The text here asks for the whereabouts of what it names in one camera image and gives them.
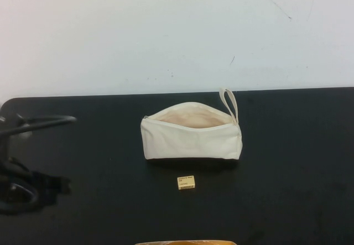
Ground small yellow boxed eraser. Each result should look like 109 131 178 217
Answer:
176 175 198 190

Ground cream canvas pencil case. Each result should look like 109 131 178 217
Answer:
140 87 243 161

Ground black table mat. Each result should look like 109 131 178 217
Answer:
0 86 354 245

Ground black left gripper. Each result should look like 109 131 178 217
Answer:
29 169 72 203

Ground orange yellow curved object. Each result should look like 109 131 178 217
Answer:
134 239 236 245

